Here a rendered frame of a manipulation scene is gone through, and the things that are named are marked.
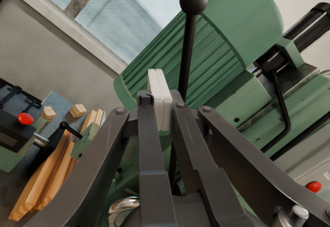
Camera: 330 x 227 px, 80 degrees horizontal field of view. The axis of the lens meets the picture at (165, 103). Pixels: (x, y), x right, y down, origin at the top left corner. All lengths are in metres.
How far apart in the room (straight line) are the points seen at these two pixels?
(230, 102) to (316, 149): 0.20
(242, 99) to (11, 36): 1.80
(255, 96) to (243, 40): 0.13
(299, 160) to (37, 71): 1.91
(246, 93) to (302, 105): 0.11
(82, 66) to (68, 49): 0.17
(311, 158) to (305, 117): 0.08
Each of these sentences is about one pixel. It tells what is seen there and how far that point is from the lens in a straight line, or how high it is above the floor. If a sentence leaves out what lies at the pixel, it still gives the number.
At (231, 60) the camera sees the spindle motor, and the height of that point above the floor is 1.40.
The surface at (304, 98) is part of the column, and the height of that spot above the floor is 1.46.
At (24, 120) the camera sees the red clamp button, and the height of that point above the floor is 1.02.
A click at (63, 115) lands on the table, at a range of 0.78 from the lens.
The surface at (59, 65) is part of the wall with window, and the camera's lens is 1.95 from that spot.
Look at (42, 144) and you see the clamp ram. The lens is 0.58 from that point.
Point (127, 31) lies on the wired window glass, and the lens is 1.87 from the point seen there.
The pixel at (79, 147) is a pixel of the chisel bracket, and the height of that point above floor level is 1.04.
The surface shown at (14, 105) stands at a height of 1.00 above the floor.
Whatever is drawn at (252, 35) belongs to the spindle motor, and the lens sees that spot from 0.37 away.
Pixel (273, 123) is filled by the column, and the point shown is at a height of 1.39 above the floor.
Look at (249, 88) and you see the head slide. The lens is 0.43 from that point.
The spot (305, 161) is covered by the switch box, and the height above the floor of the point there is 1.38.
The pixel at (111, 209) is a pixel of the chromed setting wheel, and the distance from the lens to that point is 0.50.
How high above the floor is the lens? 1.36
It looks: 15 degrees down
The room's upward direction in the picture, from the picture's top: 48 degrees clockwise
